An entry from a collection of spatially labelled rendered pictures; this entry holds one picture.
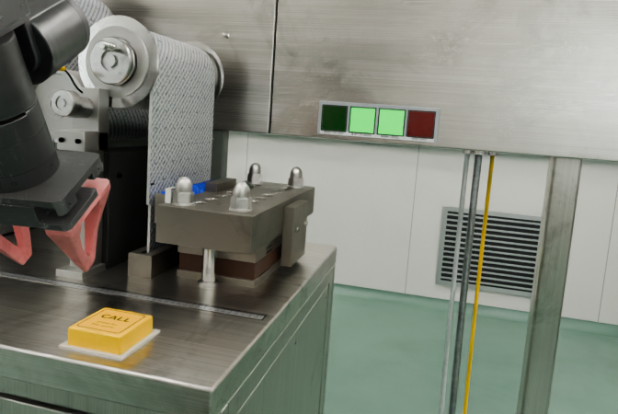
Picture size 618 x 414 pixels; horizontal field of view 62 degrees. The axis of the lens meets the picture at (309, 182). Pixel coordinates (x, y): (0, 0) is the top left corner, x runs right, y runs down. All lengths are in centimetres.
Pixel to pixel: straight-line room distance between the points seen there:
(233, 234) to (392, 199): 271
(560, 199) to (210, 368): 90
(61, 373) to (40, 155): 31
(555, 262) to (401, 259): 230
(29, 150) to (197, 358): 33
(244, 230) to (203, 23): 58
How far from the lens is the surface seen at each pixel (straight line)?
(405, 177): 343
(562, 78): 111
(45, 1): 45
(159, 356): 64
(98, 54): 91
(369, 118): 108
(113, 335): 64
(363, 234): 352
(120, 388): 63
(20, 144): 41
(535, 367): 138
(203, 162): 106
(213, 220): 80
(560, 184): 127
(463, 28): 110
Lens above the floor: 118
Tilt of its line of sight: 7 degrees down
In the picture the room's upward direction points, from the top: 4 degrees clockwise
